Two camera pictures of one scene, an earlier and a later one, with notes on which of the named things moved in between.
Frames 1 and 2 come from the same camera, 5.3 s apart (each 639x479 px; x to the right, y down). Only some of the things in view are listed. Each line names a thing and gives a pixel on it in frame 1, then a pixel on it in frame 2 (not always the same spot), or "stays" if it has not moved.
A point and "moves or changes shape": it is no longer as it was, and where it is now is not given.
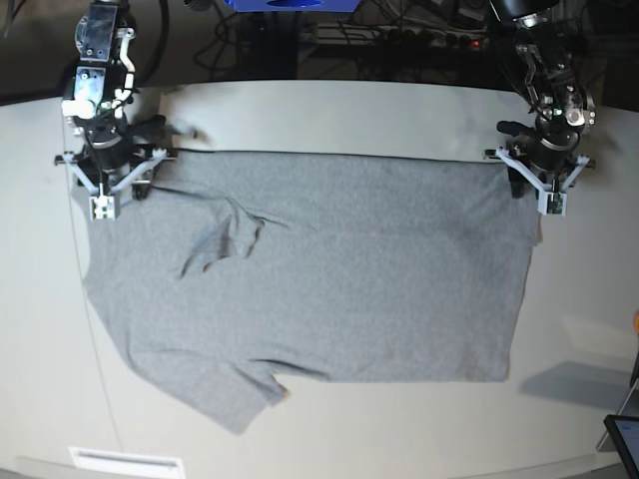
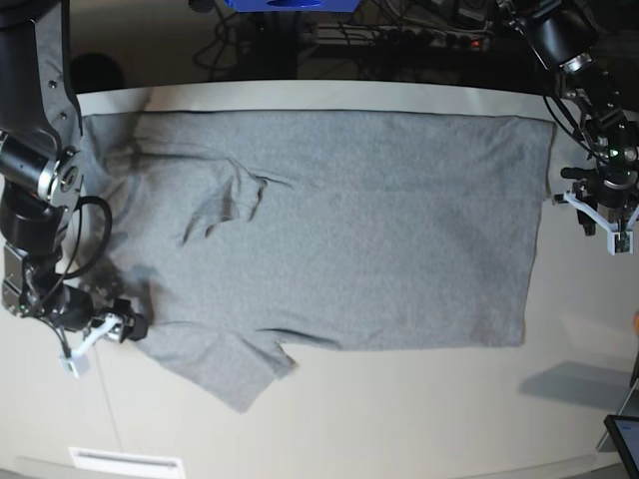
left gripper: x=112 y=154 -> x=75 y=309
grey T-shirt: x=229 y=268 moves or changes shape
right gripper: x=551 y=159 -> x=611 y=200
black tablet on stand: x=624 y=430 stays
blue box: x=294 y=5 stays
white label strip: x=134 y=463 stays
